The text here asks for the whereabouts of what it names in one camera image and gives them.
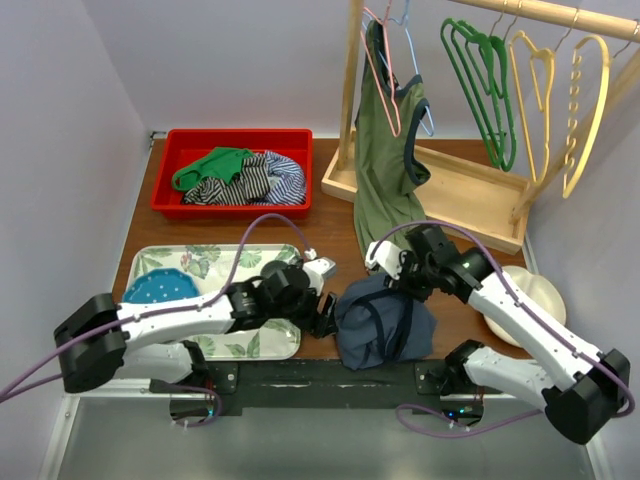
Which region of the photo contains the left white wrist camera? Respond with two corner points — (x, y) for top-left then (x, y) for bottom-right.
(302, 248), (337, 295)

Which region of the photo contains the wooden clothes rack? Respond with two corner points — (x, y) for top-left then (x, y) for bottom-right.
(321, 1), (639, 254)

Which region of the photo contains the blue white striped garment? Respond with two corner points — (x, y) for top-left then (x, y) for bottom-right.
(262, 151), (307, 206)

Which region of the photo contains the pink wire hanger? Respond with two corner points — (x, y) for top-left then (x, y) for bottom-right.
(360, 0), (402, 138)

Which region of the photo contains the olive green tank top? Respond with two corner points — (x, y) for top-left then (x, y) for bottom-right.
(353, 20), (431, 255)

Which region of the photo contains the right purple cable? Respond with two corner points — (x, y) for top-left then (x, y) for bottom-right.
(372, 220), (634, 441)

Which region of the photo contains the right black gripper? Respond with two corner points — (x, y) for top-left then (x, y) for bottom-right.
(384, 251), (436, 303)

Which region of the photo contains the green hanger back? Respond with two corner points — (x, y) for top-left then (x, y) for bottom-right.
(461, 17), (517, 172)

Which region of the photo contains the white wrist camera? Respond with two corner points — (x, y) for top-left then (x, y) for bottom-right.
(302, 248), (337, 295)
(364, 240), (403, 280)

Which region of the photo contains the black white striped garment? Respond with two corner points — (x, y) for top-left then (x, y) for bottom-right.
(181, 154), (271, 206)

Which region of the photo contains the yellow notched hanger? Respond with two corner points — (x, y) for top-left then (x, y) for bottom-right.
(562, 34), (612, 199)

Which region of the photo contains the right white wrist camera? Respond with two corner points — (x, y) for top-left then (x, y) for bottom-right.
(364, 240), (403, 280)

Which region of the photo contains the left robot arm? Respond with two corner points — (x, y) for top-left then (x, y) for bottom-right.
(54, 257), (337, 393)

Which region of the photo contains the red plastic bin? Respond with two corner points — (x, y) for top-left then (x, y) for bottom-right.
(150, 128), (313, 220)

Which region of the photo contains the leaf pattern tray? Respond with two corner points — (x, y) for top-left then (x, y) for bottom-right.
(125, 244), (301, 361)

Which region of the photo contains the blue dotted plate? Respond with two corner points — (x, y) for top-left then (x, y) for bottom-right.
(122, 268), (200, 304)

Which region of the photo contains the light blue wire hanger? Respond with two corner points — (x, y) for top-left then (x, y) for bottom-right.
(388, 0), (435, 137)

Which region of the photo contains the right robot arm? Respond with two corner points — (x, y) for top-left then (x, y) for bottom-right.
(365, 220), (636, 445)

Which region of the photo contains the grey ceramic mug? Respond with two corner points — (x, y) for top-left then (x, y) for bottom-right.
(260, 260), (304, 282)

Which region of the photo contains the navy blue tank top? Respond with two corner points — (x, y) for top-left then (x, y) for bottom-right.
(335, 274), (437, 371)

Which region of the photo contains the cream divided plate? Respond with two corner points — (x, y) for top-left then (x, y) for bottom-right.
(503, 265), (567, 326)

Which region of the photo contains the green garment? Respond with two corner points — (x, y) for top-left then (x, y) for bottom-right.
(171, 147), (254, 192)

